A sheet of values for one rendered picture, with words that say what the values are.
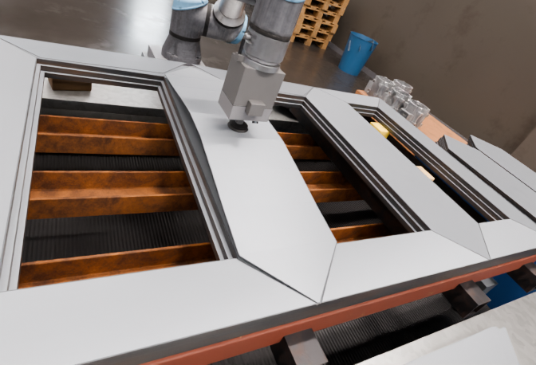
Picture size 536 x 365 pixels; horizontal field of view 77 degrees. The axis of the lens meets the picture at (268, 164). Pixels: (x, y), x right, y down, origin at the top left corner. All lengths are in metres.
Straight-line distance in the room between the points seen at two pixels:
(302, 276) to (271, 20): 0.39
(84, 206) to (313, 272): 0.44
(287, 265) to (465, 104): 4.38
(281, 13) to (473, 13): 4.48
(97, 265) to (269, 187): 0.31
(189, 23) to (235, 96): 0.74
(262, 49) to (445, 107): 4.38
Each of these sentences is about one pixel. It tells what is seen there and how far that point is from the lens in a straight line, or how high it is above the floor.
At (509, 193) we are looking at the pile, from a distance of 1.24.
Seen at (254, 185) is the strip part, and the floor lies 0.87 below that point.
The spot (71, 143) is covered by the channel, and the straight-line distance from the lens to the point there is 0.88.
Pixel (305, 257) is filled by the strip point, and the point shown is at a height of 0.86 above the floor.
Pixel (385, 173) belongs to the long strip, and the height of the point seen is 0.85.
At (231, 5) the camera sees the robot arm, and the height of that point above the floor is 0.99.
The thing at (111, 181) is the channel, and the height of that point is 0.70.
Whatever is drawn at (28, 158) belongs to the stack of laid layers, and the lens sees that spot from 0.63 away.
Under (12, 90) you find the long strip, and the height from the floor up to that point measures 0.85.
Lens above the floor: 1.22
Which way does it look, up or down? 32 degrees down
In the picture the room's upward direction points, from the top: 23 degrees clockwise
